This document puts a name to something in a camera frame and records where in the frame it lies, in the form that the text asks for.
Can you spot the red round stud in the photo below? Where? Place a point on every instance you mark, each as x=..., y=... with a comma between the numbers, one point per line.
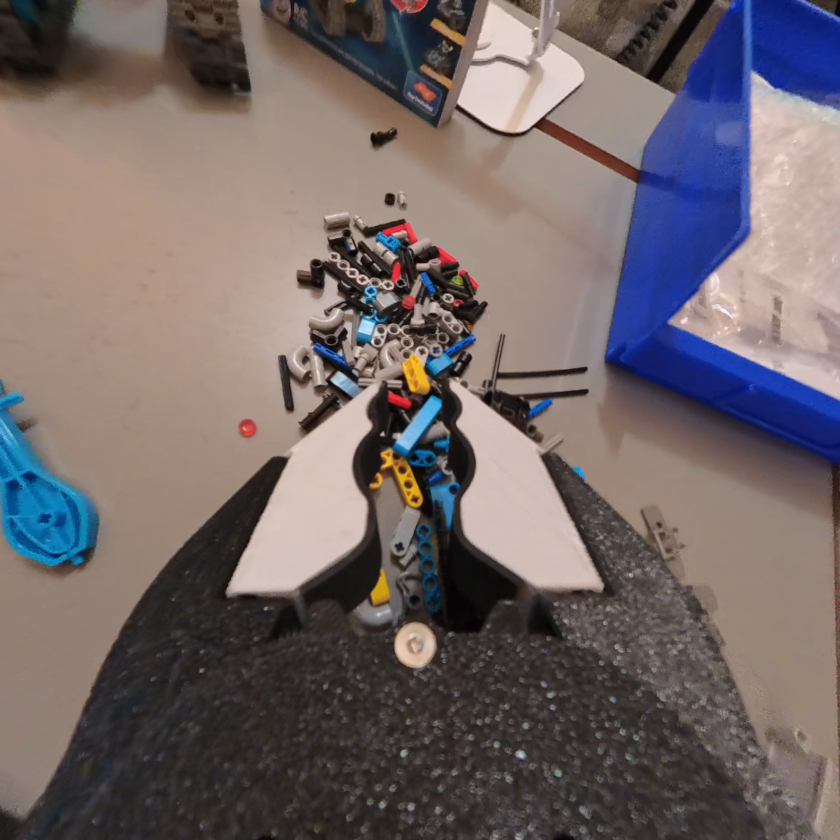
x=247, y=428

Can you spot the small grey black connector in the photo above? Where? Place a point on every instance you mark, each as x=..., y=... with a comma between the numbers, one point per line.
x=396, y=199

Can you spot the black pin piece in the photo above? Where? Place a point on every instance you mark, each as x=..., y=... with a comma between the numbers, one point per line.
x=384, y=136

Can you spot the light blue brick separator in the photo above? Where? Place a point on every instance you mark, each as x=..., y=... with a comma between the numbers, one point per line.
x=39, y=518

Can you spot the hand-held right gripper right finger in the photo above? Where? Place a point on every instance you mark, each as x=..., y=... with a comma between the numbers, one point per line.
x=525, y=518

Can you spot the toy set box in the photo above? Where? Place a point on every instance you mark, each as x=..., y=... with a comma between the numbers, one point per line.
x=367, y=46

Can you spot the blue plastic bin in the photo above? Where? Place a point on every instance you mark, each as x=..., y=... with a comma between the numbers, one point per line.
x=689, y=197

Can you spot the clear plastic bags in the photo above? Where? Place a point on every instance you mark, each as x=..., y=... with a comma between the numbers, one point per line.
x=787, y=229

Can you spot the grey bracket piece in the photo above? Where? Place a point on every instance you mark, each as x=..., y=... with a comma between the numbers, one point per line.
x=659, y=528

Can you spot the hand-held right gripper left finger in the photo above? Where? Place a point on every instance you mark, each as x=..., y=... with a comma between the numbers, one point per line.
x=308, y=518

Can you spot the white stand plate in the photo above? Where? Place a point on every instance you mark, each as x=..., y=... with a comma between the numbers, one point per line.
x=525, y=92

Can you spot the pile of small building bricks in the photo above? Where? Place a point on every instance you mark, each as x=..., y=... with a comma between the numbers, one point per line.
x=394, y=315

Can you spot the grey desk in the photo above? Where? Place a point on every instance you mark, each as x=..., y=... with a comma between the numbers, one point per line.
x=131, y=262

